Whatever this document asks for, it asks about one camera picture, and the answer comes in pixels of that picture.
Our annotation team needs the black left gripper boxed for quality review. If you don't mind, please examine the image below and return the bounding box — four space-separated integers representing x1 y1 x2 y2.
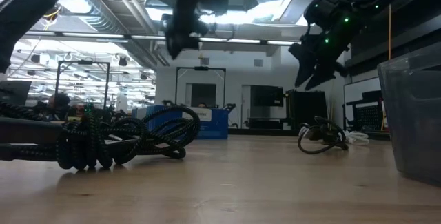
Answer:
161 0 212 60

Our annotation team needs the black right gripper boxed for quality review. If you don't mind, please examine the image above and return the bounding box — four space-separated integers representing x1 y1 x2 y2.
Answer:
288 17 356 92

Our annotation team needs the black USB-C cable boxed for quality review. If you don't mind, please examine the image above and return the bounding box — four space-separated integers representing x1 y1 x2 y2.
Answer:
297 115 349 156

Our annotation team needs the white USB-C cable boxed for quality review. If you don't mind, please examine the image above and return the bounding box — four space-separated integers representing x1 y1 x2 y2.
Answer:
343 130 370 146

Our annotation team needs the black-green braided USB-C cable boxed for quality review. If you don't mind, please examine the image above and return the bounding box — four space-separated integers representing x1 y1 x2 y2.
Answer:
0 101 201 170

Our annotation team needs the black cabinet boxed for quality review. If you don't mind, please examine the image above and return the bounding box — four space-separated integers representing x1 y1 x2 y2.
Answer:
285 89 329 131

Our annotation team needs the white board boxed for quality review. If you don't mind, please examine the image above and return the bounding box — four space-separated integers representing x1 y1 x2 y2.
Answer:
342 77 382 105

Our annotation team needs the black side table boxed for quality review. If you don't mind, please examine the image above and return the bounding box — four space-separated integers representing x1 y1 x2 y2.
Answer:
342 90 391 140

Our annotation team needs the blue game controller box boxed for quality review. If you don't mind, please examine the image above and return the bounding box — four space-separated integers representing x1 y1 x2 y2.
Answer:
132 104 230 141

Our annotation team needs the translucent grey plastic bin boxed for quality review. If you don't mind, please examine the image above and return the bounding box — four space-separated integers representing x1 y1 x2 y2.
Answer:
376 43 441 187

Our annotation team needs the dark computer monitor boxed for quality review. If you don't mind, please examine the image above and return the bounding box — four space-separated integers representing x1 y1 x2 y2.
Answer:
0 80 32 107

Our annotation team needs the black metal rig frame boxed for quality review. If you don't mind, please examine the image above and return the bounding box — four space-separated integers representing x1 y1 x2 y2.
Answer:
174 65 227 108
54 59 112 110

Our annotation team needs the black wall screen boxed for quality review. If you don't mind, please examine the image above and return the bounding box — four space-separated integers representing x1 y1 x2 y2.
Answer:
250 85 285 108

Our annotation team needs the black aluminium table frame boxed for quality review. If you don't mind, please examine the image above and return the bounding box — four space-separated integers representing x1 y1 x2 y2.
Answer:
0 116 63 162

